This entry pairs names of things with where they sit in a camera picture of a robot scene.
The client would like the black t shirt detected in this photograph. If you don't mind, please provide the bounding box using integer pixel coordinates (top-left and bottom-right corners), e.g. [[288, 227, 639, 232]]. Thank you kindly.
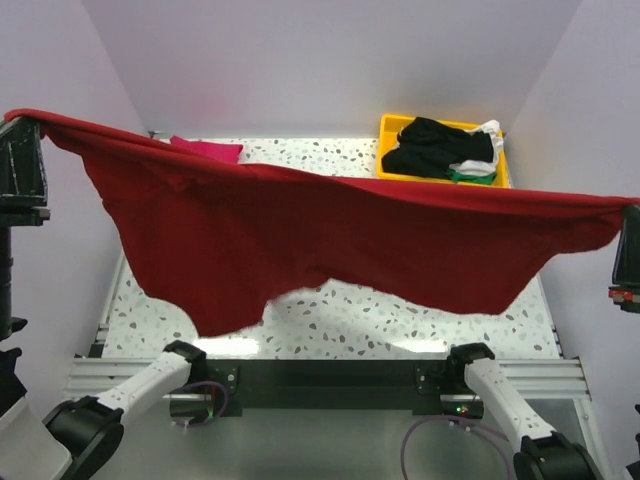
[[381, 117, 464, 180]]

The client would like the white t shirt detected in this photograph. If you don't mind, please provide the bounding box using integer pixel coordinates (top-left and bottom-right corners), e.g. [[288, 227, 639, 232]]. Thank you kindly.
[[449, 120, 504, 177]]

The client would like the aluminium frame rail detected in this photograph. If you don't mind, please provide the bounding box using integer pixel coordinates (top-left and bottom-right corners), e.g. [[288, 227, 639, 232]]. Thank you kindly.
[[64, 251, 149, 399]]

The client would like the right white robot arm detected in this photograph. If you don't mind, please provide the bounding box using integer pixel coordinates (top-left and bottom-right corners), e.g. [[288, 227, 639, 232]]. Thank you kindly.
[[445, 205, 639, 479]]

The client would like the yellow plastic bin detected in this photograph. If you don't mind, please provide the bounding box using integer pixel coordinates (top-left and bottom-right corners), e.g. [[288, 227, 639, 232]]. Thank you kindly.
[[376, 114, 511, 188]]

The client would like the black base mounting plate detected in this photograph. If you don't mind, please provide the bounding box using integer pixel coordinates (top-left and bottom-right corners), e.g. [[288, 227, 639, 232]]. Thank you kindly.
[[169, 359, 484, 425]]

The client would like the green t shirt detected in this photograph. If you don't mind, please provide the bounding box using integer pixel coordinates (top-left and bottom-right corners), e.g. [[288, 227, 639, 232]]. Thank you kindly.
[[446, 169, 497, 186]]

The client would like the dark red t shirt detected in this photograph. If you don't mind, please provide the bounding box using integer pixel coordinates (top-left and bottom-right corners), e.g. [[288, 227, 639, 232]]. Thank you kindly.
[[5, 109, 632, 337]]

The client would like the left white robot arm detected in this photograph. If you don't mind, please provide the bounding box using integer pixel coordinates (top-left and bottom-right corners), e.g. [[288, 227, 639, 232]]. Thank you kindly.
[[1, 117, 207, 479]]

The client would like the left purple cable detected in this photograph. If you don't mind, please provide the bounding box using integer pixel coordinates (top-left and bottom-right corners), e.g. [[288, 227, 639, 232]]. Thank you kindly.
[[172, 382, 231, 429]]

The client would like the folded pink t shirt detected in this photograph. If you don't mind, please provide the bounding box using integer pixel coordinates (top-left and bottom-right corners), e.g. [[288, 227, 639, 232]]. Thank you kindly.
[[169, 136, 243, 164]]

